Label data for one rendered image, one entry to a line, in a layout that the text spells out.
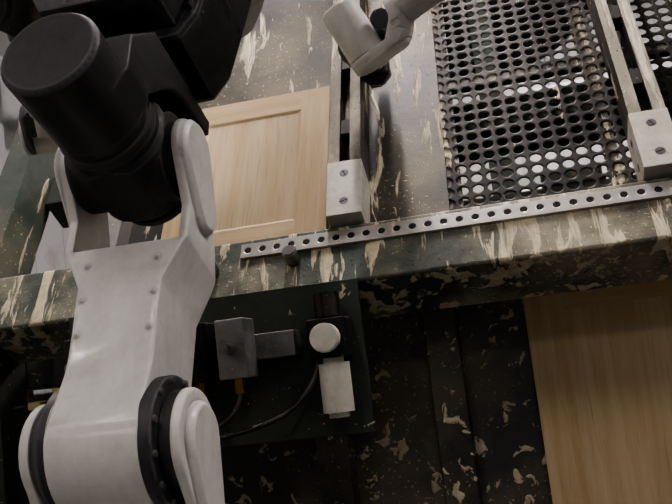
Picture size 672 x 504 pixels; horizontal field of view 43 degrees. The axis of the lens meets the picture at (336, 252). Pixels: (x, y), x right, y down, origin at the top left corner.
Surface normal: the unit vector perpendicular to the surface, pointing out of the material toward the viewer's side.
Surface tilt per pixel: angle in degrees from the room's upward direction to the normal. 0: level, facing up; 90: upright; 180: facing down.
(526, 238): 57
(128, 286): 64
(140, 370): 50
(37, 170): 90
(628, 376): 90
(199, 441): 90
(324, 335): 90
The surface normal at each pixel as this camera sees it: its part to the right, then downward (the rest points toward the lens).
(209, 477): 0.97, -0.14
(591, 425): -0.21, -0.11
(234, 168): -0.24, -0.62
